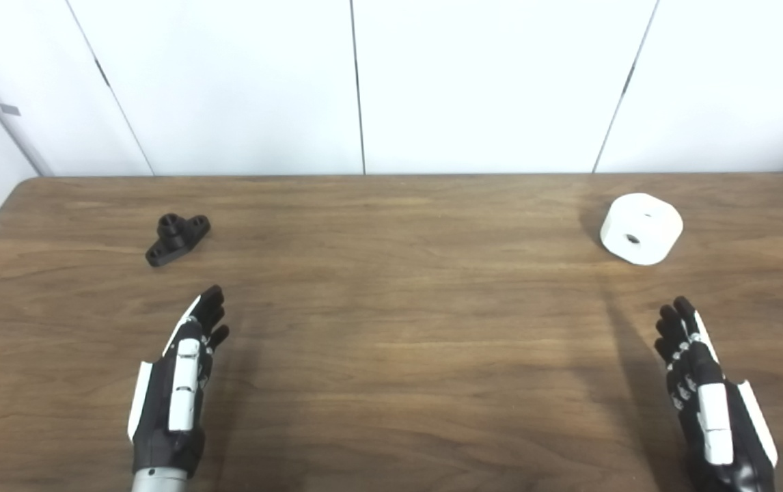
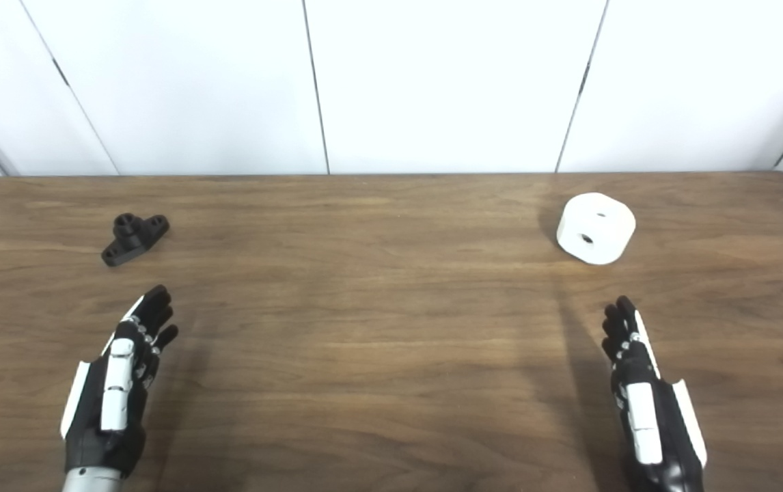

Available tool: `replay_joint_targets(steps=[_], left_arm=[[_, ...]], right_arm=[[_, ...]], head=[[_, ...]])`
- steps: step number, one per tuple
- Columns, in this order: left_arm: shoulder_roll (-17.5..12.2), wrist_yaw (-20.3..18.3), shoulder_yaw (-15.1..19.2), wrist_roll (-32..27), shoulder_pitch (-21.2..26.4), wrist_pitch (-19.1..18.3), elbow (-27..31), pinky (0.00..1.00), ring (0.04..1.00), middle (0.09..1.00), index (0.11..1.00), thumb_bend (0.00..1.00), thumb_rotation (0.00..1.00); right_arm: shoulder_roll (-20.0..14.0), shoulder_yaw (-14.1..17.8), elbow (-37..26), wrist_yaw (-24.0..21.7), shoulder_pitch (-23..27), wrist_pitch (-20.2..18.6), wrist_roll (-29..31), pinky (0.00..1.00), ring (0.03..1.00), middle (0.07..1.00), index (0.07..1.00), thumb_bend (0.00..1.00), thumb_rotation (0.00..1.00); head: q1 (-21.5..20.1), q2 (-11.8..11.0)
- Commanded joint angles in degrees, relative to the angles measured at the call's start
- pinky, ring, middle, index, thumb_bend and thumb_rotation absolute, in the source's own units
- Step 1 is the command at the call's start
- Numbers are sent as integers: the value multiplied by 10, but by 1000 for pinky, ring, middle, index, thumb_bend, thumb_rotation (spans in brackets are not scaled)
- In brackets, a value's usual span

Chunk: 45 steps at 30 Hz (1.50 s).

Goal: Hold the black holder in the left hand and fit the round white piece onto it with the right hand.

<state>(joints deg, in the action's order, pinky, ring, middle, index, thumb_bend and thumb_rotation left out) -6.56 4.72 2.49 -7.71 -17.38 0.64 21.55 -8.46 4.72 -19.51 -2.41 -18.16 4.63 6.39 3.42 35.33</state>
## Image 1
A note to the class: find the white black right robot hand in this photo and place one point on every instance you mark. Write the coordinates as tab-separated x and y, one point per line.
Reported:
714	417

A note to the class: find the small grey wall tag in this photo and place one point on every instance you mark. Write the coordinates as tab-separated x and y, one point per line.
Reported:
9	109

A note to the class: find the black flanged holder part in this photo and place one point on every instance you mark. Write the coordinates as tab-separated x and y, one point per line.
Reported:
174	239

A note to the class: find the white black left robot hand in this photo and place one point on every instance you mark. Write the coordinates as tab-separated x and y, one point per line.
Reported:
183	383

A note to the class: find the white block with holes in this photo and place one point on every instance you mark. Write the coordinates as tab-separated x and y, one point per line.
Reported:
644	229

